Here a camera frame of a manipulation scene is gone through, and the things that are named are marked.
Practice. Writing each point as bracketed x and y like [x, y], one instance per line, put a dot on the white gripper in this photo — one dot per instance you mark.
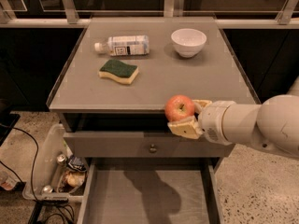
[211, 119]

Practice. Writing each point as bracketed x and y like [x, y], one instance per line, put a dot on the red apple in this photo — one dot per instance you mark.
[179, 107]

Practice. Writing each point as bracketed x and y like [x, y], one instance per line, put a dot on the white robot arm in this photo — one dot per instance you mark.
[271, 127]

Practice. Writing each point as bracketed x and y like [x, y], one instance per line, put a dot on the round metal drawer knob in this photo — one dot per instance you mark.
[152, 149]

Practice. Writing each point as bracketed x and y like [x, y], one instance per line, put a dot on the grey drawer cabinet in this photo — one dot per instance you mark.
[86, 102]

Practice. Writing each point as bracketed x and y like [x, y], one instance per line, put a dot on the open grey middle drawer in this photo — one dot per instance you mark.
[151, 191]

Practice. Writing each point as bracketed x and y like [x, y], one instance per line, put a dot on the grey top drawer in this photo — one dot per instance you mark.
[136, 145]

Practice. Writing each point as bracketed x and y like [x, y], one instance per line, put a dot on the white ceramic bowl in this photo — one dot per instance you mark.
[188, 42]

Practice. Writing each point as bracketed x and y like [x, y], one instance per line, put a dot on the green and yellow sponge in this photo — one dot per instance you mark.
[118, 71]

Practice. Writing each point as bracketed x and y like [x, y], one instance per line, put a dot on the clear plastic water bottle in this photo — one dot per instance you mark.
[130, 45]

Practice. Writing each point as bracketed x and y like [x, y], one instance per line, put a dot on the crumpled snack packet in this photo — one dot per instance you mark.
[70, 181]

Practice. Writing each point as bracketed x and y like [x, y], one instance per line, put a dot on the silver can upper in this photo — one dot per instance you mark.
[61, 159]

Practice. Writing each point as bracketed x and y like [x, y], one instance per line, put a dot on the silver can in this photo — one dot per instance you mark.
[61, 159]
[47, 189]

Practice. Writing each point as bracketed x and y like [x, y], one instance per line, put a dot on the clear plastic storage bin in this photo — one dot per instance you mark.
[48, 172]

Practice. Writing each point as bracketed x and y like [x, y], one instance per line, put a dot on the silver can lower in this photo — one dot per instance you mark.
[47, 189]

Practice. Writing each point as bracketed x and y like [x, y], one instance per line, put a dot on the small bottle on floor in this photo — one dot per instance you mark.
[7, 182]

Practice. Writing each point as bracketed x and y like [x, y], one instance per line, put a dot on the metal railing frame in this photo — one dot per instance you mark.
[228, 14]

